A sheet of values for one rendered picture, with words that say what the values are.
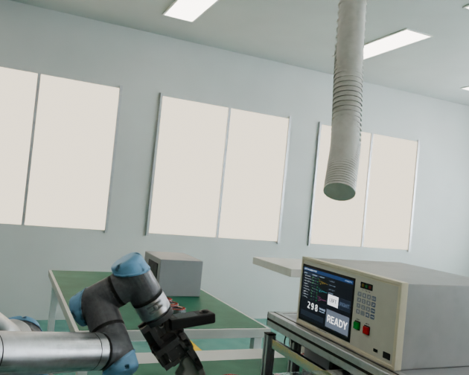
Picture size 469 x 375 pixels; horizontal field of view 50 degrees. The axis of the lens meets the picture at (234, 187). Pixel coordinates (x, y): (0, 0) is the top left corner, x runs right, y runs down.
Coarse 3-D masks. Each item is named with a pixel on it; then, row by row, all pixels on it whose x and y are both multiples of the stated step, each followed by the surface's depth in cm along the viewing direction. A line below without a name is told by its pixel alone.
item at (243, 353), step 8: (200, 352) 237; (208, 352) 238; (216, 352) 239; (224, 352) 240; (232, 352) 241; (240, 352) 243; (248, 352) 244; (256, 352) 245; (144, 360) 217; (152, 360) 218; (200, 360) 225; (208, 360) 226
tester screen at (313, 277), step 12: (312, 276) 151; (324, 276) 145; (336, 276) 140; (312, 288) 150; (324, 288) 145; (336, 288) 139; (348, 288) 135; (312, 300) 150; (324, 300) 144; (348, 300) 134; (300, 312) 155; (312, 312) 149; (324, 312) 144; (348, 312) 134; (324, 324) 143
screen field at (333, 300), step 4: (328, 296) 142; (332, 296) 141; (328, 300) 142; (332, 300) 141; (336, 300) 139; (340, 300) 137; (344, 300) 136; (328, 304) 142; (332, 304) 140; (336, 304) 139; (340, 304) 137; (344, 304) 136; (348, 304) 134; (340, 308) 137; (344, 308) 135; (348, 308) 134
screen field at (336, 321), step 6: (330, 312) 141; (336, 312) 138; (330, 318) 141; (336, 318) 138; (342, 318) 136; (348, 318) 133; (330, 324) 140; (336, 324) 138; (342, 324) 135; (348, 324) 133; (336, 330) 137; (342, 330) 135
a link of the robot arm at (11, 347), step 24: (0, 336) 84; (24, 336) 88; (48, 336) 92; (72, 336) 96; (96, 336) 102; (120, 336) 107; (0, 360) 82; (24, 360) 86; (48, 360) 90; (72, 360) 94; (96, 360) 99; (120, 360) 103
